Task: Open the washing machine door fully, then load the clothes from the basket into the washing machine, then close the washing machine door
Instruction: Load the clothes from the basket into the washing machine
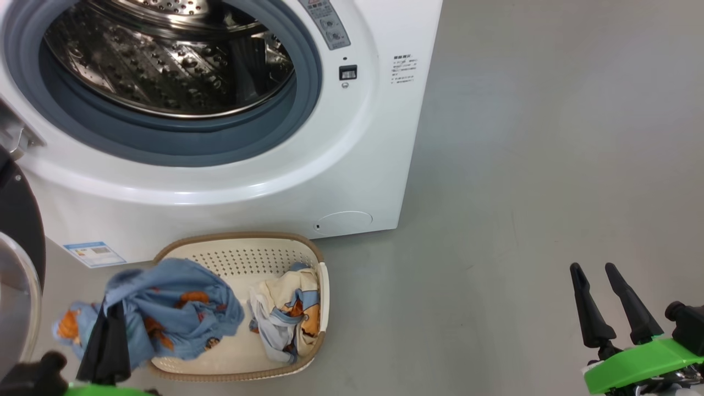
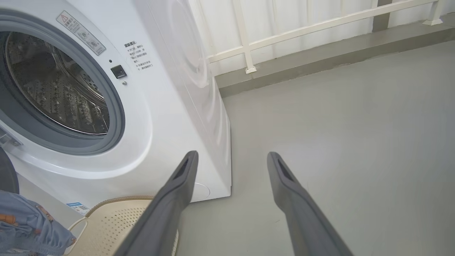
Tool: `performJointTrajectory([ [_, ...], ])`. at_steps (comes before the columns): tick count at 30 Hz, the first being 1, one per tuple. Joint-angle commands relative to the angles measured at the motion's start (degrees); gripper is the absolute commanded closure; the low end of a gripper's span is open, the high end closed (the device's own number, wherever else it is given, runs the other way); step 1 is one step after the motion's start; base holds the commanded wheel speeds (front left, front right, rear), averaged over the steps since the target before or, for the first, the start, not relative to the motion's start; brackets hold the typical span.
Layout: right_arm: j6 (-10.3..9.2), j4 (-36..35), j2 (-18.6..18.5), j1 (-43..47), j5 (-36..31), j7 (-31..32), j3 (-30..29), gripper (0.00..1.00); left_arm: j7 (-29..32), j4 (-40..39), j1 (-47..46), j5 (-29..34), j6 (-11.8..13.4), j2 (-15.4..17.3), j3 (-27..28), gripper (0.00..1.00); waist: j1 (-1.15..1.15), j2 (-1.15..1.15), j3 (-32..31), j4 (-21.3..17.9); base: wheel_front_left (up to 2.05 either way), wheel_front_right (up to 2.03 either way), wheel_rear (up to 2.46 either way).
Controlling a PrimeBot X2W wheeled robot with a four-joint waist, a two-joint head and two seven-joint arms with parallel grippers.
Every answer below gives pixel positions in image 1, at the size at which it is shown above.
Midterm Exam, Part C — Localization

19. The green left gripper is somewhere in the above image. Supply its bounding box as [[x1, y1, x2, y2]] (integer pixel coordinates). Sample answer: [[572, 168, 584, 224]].
[[63, 301, 157, 396]]

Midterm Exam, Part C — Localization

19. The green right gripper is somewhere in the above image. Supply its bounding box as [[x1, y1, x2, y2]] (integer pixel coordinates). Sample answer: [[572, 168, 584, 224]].
[[570, 263, 704, 395]]

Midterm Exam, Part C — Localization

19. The blue patterned garment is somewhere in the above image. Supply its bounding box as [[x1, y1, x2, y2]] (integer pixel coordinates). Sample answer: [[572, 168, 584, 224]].
[[52, 257, 245, 370]]

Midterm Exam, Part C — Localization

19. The round glass washer door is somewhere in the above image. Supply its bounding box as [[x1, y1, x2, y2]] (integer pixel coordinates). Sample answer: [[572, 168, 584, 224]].
[[0, 148, 46, 380]]

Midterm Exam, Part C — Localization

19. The cream and blue garment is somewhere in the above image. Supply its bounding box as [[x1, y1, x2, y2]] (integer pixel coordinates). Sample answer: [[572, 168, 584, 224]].
[[249, 262, 321, 365]]

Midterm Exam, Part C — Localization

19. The white front-load washing machine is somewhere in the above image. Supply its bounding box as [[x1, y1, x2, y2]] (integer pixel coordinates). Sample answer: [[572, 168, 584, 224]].
[[0, 0, 443, 268]]

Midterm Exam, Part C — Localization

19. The grey rubber door seal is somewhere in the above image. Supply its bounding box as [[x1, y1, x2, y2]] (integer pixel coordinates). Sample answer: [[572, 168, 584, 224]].
[[3, 0, 323, 167]]

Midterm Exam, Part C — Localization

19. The blue energy label sticker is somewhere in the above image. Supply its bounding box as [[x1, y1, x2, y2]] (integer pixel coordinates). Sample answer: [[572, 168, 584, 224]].
[[63, 241, 127, 268]]

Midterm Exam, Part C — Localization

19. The cream perforated laundry basket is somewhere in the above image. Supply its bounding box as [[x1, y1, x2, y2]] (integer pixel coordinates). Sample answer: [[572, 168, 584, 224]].
[[146, 232, 331, 382]]

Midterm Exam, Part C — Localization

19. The round white filter cover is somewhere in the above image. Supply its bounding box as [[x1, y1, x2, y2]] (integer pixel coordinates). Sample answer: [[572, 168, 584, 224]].
[[314, 211, 373, 237]]

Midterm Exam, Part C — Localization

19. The printed text label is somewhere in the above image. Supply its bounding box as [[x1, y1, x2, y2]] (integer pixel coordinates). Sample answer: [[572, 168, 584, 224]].
[[392, 54, 417, 84]]

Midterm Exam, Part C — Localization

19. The grey warning sticker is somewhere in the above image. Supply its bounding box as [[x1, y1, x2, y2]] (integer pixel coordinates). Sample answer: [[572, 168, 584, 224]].
[[300, 0, 351, 51]]

